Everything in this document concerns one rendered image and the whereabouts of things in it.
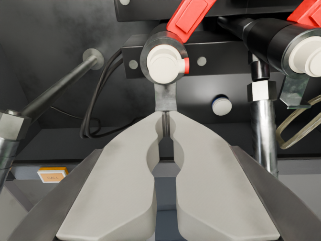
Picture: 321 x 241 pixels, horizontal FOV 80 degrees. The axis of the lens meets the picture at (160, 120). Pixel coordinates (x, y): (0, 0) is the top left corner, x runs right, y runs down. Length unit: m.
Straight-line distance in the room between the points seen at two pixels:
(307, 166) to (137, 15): 0.37
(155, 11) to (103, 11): 0.18
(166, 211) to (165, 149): 0.40
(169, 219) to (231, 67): 0.58
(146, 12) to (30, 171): 0.36
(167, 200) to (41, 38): 0.59
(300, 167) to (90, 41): 0.44
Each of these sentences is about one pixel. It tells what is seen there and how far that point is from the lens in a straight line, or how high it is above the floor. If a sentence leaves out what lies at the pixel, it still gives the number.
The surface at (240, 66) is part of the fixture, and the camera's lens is 0.25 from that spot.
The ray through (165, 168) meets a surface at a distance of 0.37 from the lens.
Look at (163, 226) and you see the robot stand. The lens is 0.72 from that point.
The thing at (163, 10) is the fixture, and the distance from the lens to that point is 0.22.
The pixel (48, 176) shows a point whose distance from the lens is 0.43.
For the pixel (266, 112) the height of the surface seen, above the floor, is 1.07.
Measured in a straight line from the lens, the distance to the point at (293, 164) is 0.42.
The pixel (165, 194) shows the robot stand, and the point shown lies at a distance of 0.75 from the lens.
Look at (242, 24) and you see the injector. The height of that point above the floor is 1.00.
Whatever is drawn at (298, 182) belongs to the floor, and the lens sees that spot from 2.23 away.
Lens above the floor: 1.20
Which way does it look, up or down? 57 degrees down
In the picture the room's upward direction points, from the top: 177 degrees counter-clockwise
